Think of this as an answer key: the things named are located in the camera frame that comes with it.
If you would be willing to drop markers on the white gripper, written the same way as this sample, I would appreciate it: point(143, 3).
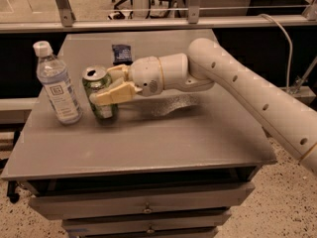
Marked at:
point(145, 73)

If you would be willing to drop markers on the green soda can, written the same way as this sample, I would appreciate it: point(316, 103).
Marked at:
point(95, 81)

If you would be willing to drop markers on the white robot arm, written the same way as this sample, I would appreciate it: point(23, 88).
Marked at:
point(292, 123)

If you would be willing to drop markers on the clear plastic water bottle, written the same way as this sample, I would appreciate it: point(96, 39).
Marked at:
point(53, 75)

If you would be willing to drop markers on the dark blue snack packet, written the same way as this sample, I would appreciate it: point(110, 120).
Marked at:
point(122, 54)

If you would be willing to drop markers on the grey metal railing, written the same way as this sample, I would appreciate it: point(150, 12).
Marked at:
point(34, 16)

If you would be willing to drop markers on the grey drawer cabinet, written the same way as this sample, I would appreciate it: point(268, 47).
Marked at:
point(169, 140)

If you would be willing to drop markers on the top grey drawer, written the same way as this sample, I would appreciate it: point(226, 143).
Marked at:
point(141, 201)

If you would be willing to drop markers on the grey drawer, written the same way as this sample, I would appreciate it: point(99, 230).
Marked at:
point(141, 201)
point(148, 223)

